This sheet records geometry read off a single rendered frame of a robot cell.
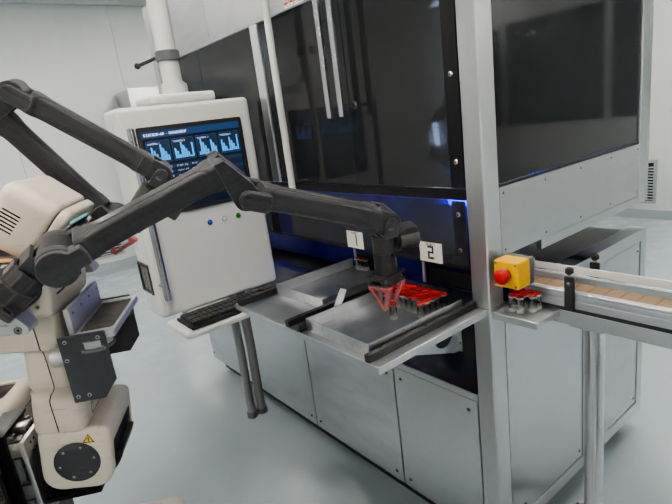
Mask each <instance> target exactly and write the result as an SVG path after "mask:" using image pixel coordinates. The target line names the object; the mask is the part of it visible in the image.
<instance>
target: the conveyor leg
mask: <svg viewBox="0 0 672 504"><path fill-rule="evenodd" d="M569 326H571V327H575V328H579V329H583V330H584V504H603V477H604V401H605V334H606V333H602V332H598V331H594V330H590V329H586V328H582V327H577V326H573V325H569Z"/></svg>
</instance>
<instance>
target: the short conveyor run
mask: <svg viewBox="0 0 672 504"><path fill-rule="evenodd" d="M591 259H592V260H593V262H590V268H583V267H577V266H570V265H564V264H557V263H550V262H544V261H537V260H535V267H536V268H535V280H534V283H532V284H529V285H528V286H526V287H524V288H525V289H526V290H529V289H530V290H533V292H534V291H540V292H541V297H542V306H547V307H551V308H556V309H559V310H560V316H559V317H558V318H556V319H555V320H553V321H557V322H561V323H565V324H569V325H573V326H577V327H582V328H586V329H590V330H594V331H598V332H602V333H606V334H610V335H614V336H618V337H623V338H627V339H631V340H635V341H639V342H643V343H647V344H651V345H655V346H659V347H664V348H668V349H672V281H669V280H663V279H656V278H650V277H643V276H636V275H630V274H623V273H616V272H610V271H603V270H600V263H598V262H597V260H598V259H599V254H597V253H593V254H591ZM539 268H542V269H539ZM545 269H549V270H545ZM551 270H555V271H551ZM557 271H561V272H557ZM563 272H565V273H563ZM575 274H579V275H575ZM582 275H585V276H582ZM588 276H590V277H588ZM600 278H604V279H600ZM606 279H610V280H606ZM612 280H616V281H612ZM618 281H622V282H618ZM624 282H628V283H624ZM630 283H635V284H630ZM637 284H641V285H637ZM643 285H647V286H643ZM649 286H653V287H649ZM655 287H659V288H655ZM661 288H665V289H661ZM667 289H671V290H667Z"/></svg>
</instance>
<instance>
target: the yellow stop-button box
mask: <svg viewBox="0 0 672 504"><path fill-rule="evenodd" d="M501 268H503V269H506V270H507V271H508V272H509V273H510V277H511V279H510V281H509V282H508V283H507V284H505V285H500V284H497V283H496V282H495V285H496V286H500V287H505V288H510V289H515V290H520V289H522V288H524V287H526V286H528V285H529V284H532V283H534V257H533V256H529V255H522V254H515V253H507V254H506V255H503V256H501V257H499V258H497V259H495V260H494V273H495V271H497V270H499V269H501Z"/></svg>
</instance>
